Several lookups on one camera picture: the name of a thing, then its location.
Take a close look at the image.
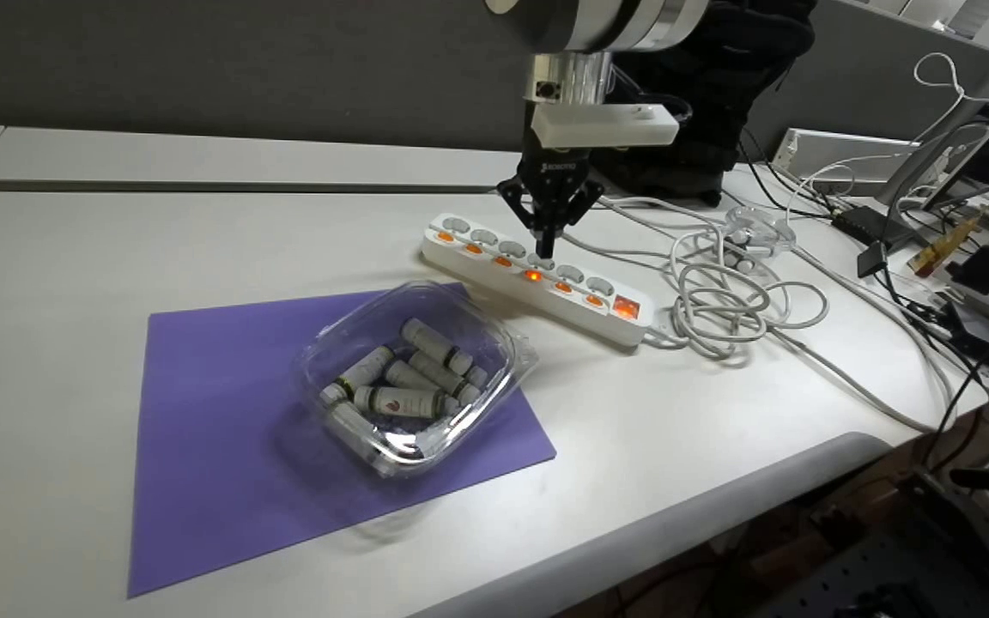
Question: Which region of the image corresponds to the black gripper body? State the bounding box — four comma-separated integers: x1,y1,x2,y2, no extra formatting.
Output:
519,148,589,213

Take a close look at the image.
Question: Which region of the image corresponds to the white extension power strip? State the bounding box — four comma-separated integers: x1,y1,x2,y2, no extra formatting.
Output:
420,213,657,350

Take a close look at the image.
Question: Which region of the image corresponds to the black cable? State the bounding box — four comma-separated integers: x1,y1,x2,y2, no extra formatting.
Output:
744,160,989,439

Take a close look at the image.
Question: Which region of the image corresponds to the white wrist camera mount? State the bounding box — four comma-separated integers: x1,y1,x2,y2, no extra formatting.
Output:
529,102,681,152

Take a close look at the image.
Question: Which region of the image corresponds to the white coiled power cable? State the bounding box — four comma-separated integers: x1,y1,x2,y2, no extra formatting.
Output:
559,194,954,439

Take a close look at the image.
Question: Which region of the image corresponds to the white power plug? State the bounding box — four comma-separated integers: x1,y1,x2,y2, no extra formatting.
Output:
723,208,796,259

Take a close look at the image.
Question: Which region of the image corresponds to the white box device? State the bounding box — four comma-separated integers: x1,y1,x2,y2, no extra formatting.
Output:
772,126,917,189

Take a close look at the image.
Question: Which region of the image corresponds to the white cylinder in container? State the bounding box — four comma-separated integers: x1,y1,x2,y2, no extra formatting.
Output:
340,346,391,388
352,388,439,418
403,320,454,364

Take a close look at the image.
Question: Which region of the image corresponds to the clear plastic container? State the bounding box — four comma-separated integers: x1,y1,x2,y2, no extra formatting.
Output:
303,287,533,479

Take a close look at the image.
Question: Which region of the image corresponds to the purple mat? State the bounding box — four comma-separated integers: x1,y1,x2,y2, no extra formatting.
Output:
126,291,557,598

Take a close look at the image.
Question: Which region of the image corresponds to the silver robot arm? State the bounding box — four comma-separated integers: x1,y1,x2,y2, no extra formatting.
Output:
485,0,707,259

